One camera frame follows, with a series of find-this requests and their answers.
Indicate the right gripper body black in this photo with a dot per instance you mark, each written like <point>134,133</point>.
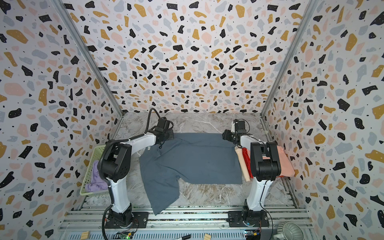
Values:
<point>229,136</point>

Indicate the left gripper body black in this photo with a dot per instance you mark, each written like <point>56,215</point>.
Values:
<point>168,135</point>

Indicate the grey-blue t-shirt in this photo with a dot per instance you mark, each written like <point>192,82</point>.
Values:
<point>196,158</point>

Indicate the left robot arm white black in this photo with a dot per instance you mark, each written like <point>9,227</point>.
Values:
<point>115,165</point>

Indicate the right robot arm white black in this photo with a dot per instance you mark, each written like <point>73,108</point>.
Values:
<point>260,165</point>

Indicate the folded beige t-shirt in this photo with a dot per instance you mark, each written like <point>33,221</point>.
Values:
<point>242,163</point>

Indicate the folded red t-shirt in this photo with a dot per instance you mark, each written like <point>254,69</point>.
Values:
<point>246,156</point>

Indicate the folded pink t-shirt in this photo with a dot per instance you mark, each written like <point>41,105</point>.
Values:
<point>287,169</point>

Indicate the light green plastic basket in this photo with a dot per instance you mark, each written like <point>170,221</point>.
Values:
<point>96,156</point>

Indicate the lilac t-shirt in basket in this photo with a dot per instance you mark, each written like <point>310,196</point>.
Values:
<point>96,184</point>

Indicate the black marker pen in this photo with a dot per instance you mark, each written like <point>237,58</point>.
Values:
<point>186,237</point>

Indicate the left circuit board green LED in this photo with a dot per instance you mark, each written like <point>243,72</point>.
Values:
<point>126,235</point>

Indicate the white desk fan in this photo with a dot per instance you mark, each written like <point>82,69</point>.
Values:
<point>289,231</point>

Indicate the left wooden block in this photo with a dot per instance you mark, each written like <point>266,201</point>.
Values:
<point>85,235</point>

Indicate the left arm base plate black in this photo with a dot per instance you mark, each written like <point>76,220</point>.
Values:
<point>135,220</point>

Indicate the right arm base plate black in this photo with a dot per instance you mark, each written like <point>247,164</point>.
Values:
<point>242,219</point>

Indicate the right circuit board with wires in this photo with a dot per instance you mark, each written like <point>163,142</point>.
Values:
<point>253,235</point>

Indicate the aluminium rail frame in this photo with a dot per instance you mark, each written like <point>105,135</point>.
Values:
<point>175,222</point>

